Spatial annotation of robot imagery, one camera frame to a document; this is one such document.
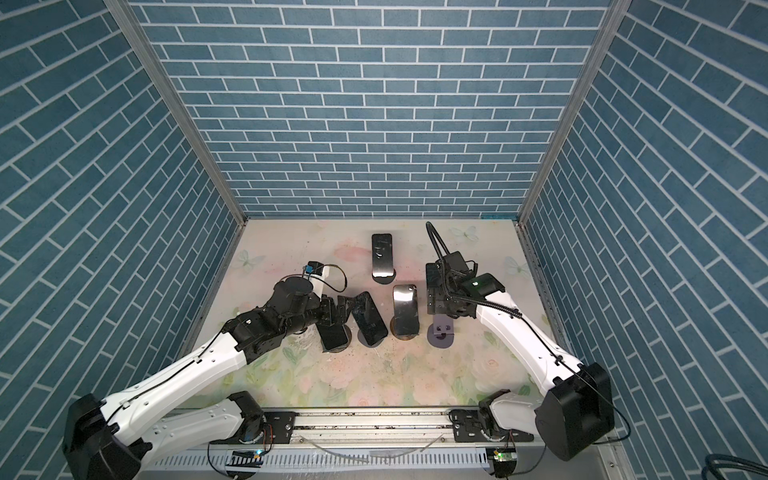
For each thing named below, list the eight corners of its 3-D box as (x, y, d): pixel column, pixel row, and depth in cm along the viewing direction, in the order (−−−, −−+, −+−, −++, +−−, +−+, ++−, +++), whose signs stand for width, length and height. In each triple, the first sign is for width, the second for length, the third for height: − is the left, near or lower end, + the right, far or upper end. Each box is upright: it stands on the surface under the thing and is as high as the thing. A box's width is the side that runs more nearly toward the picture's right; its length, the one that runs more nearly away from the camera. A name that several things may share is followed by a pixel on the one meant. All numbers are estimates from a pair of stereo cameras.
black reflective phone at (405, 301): (393, 339, 90) (392, 324, 82) (393, 300, 99) (393, 284, 91) (417, 339, 90) (418, 324, 82) (415, 301, 99) (417, 284, 91)
